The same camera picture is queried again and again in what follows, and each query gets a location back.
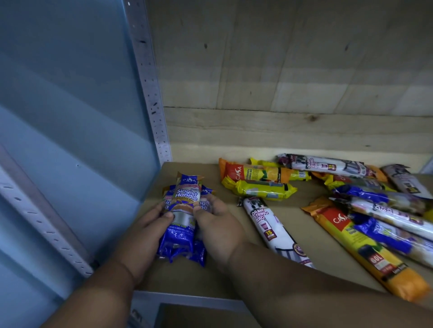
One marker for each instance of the person's right thumb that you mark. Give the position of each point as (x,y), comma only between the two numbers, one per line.
(202,223)

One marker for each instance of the grey slotted metal shelf rail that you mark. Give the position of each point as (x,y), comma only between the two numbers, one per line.
(37,216)

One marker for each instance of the white grey bag packet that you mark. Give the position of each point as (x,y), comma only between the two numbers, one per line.
(404,180)

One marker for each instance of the blue clear bag packet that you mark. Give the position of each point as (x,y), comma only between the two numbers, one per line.
(375,196)
(392,236)

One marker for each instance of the wooden plank back panel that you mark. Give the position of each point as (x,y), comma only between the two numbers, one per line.
(291,74)

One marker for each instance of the person's right forearm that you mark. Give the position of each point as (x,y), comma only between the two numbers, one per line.
(304,297)

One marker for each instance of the orange red bag packet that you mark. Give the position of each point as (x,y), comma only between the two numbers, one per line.
(250,172)

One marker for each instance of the blue bag packet orange band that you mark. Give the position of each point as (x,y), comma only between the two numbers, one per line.
(184,202)

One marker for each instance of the person's left hand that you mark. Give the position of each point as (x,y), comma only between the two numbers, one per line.
(138,243)

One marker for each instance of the grey slotted metal shelf upright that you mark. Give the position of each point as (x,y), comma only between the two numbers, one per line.
(149,84)

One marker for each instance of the long orange yellow bag packet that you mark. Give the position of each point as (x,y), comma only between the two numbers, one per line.
(365,250)

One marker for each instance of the person's right hand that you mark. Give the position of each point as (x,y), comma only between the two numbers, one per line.
(221,233)

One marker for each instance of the small orange bag packet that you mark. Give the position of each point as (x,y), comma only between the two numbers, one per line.
(378,173)

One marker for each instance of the person's left thumb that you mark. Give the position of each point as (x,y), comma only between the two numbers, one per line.
(164,220)

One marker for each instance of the person's left forearm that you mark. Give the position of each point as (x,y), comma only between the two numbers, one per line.
(94,297)

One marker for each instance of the yellow dark print bag packet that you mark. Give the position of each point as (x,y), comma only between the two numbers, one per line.
(351,182)

